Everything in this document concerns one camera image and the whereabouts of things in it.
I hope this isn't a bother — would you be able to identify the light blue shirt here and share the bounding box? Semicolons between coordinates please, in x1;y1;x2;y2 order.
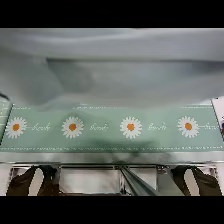
0;27;224;112

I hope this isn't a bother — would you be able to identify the silver frame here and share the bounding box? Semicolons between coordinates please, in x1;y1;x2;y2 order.
0;161;224;197

